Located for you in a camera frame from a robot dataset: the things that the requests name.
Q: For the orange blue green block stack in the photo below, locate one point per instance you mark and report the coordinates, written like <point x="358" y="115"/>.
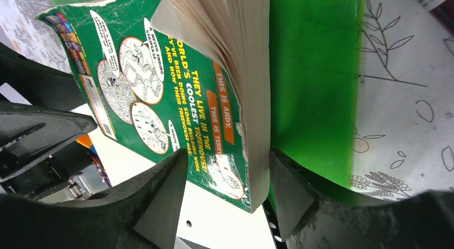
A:
<point x="86" y="142"/>

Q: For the white binder folder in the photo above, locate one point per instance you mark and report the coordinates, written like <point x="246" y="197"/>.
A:
<point x="213" y="224"/>

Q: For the floral table mat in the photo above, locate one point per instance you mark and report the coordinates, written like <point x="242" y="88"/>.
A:
<point x="402" y="133"/>

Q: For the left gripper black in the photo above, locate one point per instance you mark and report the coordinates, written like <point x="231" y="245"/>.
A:
<point x="29" y="134"/>

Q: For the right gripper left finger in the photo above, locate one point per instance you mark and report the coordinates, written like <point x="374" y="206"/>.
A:
<point x="141" y="212"/>

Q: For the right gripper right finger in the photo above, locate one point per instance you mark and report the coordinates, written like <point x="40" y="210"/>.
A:
<point x="313" y="212"/>

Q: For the green plastic folder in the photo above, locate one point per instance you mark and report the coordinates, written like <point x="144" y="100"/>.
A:
<point x="313" y="69"/>

